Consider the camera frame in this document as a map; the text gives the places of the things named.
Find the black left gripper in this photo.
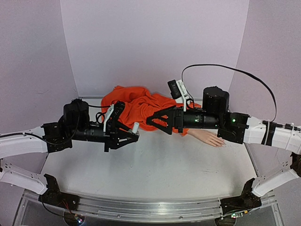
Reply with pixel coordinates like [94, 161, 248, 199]
[71, 121, 140, 153]

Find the white nail polish cap brush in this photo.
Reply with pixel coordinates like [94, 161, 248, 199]
[132, 122, 139, 133]

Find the clear nail polish bottle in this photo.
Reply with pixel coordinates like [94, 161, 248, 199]
[131, 131, 140, 137]

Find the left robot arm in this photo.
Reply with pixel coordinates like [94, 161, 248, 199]
[0, 99, 139, 206]

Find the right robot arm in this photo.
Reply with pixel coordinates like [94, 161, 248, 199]
[146, 87, 301, 215]

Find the orange sweatshirt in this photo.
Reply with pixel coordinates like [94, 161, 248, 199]
[101, 86, 183, 131]

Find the mannequin hand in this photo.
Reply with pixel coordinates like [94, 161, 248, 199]
[188, 129, 225, 147]

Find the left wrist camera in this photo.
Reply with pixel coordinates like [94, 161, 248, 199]
[103, 104, 115, 133]

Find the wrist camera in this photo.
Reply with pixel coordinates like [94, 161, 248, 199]
[167, 80, 195, 111]
[103, 104, 115, 133]

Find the black left camera cable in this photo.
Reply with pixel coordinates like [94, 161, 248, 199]
[88, 105, 111, 123]

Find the black camera cable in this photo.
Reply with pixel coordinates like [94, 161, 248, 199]
[88, 105, 111, 123]
[181, 63, 277, 123]

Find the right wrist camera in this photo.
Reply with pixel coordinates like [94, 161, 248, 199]
[167, 80, 195, 111]

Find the aluminium front rail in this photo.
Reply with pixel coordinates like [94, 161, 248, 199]
[14, 190, 283, 226]

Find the black right camera cable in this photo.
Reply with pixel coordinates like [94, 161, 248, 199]
[181, 63, 277, 123]

